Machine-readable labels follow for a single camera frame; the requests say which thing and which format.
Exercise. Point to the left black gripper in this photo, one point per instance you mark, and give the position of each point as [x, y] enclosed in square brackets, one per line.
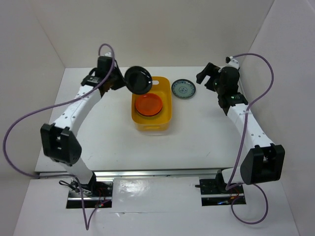
[121, 82]

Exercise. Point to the black plate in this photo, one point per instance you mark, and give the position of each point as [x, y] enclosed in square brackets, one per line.
[138, 80]

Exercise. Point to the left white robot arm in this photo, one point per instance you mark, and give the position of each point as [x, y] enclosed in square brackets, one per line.
[59, 140]

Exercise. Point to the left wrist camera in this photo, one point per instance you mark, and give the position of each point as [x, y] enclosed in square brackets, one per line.
[110, 54]

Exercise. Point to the blue patterned plate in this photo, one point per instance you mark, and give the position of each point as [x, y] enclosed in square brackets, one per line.
[183, 89]

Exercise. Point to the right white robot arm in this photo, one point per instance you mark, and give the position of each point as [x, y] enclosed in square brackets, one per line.
[259, 160]

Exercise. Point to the aluminium front rail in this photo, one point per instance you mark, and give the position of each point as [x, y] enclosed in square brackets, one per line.
[157, 173]

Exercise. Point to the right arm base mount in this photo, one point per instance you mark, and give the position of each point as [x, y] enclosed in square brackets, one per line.
[212, 194]

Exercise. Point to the orange plate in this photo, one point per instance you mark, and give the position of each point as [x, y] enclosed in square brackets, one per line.
[148, 104]

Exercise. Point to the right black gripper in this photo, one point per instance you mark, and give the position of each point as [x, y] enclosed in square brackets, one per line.
[211, 70]

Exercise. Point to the yellow plastic bin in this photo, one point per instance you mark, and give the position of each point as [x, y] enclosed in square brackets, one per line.
[159, 122]

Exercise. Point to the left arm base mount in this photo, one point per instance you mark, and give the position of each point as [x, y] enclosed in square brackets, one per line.
[101, 197]

